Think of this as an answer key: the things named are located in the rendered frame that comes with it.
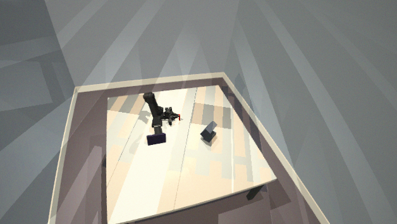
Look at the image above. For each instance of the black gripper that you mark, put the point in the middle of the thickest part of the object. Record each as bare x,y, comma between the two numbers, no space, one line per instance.
171,117

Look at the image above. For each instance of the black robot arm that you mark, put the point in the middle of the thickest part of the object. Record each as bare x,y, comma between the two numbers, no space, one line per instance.
156,111

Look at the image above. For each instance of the grey sloped panel with hole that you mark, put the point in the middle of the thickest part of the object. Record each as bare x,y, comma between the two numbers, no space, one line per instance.
208,133

